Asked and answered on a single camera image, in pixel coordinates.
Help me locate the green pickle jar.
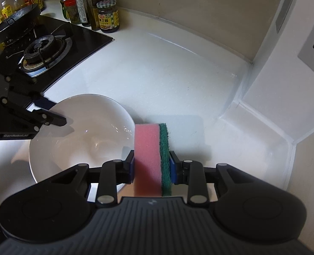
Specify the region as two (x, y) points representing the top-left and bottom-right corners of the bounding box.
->
(59, 0), (76, 20)

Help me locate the dark bottle with black cap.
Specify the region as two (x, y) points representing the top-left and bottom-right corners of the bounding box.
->
(85, 0), (104, 31)

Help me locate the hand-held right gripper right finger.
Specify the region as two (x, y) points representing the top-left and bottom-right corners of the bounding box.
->
(170, 151), (249, 206)

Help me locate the red lid pickle jar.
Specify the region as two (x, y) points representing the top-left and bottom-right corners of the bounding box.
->
(64, 0), (80, 24)

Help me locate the black frying pan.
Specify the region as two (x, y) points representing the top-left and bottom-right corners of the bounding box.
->
(0, 4), (41, 47)

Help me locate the jar with yellow label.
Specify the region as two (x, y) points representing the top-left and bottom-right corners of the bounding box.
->
(97, 0), (120, 33)

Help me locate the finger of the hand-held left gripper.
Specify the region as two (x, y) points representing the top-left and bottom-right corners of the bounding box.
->
(0, 98), (67, 132)
(4, 76), (57, 110)

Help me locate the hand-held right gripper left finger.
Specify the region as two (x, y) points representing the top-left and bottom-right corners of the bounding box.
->
(52, 150), (135, 209)

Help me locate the clear bottle with yellow cap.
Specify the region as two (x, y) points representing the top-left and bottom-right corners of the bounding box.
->
(75, 0), (91, 27)

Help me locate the black glass gas hob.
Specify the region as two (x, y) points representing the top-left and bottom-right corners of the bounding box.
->
(0, 14), (114, 107)

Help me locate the white ceramic bowl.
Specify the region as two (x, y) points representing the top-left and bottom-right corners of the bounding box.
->
(29, 93), (135, 190)

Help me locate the pink and green sponge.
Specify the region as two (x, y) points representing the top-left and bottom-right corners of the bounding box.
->
(134, 123), (172, 197)

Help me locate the gas burner with pan support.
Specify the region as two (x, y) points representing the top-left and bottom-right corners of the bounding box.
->
(17, 30), (74, 77)

